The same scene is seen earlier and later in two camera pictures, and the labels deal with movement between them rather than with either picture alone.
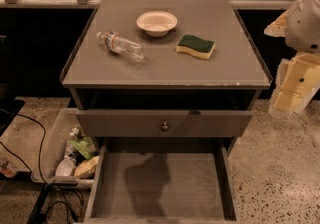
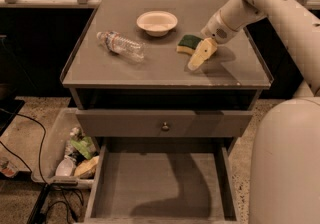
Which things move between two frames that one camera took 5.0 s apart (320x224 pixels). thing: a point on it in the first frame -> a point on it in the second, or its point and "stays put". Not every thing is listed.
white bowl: (157, 23) stays put
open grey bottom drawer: (163, 184) stays put
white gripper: (304, 24) -> (215, 31)
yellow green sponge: (201, 48) stays put
